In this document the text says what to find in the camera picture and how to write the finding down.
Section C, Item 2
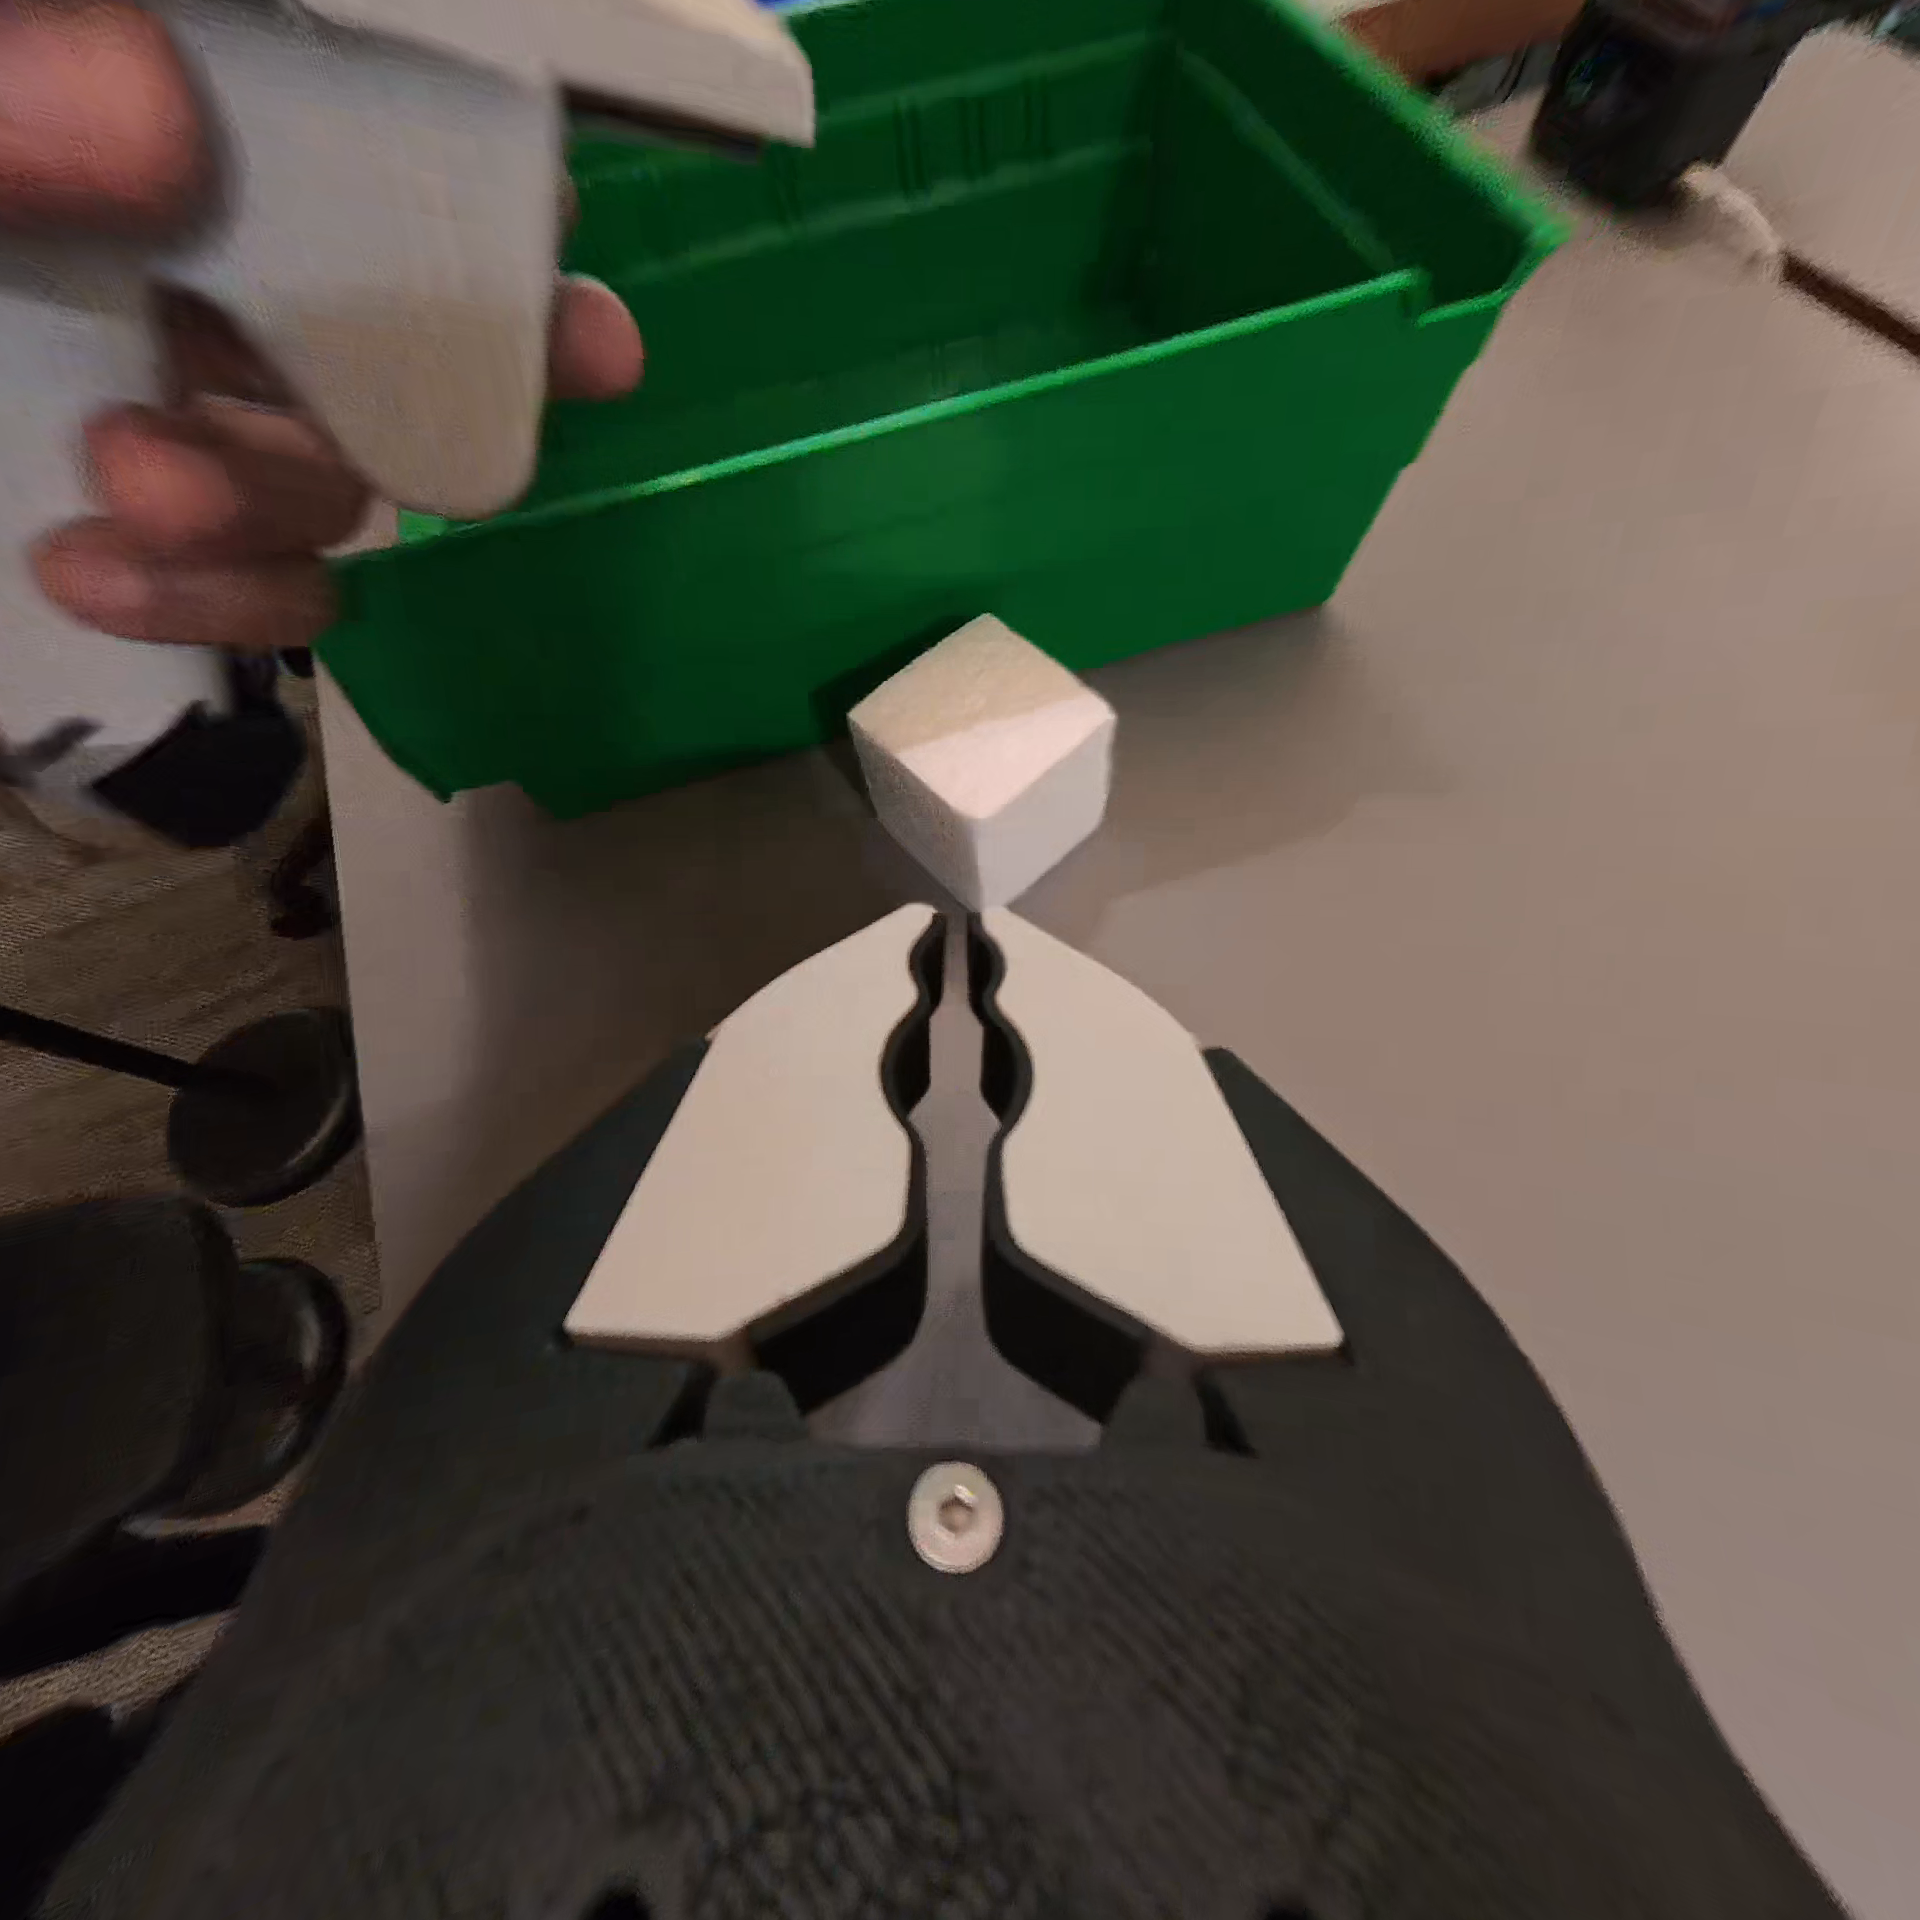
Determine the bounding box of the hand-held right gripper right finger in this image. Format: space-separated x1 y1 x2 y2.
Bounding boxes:
965 903 1346 1420

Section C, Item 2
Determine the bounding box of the green plastic bin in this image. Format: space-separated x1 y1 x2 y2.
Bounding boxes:
306 0 1575 824

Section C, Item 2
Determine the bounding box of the black charging dock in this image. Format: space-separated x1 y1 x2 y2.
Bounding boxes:
1528 0 1824 207

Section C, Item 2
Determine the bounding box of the grey desk with cable cover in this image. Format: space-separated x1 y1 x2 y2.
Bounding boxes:
1725 22 1920 338

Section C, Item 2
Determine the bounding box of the black floor stand base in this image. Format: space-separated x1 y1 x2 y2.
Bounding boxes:
0 1002 360 1210

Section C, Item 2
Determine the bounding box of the person's trouser leg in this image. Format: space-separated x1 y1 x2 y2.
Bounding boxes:
0 1190 248 1667

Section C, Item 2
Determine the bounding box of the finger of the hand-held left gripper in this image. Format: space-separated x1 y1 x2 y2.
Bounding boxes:
321 0 817 152

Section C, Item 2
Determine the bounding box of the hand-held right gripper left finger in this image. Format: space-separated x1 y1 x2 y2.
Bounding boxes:
565 901 951 1412

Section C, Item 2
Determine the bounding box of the white cable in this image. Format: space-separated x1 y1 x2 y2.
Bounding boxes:
1670 163 1801 279

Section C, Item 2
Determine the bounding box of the black shoe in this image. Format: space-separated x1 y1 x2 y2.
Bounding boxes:
209 1256 354 1517

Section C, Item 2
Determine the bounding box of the person's left hand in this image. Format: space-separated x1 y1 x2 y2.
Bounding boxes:
0 0 648 648

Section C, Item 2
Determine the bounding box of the white foam cube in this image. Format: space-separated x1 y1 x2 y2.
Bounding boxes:
848 612 1119 914

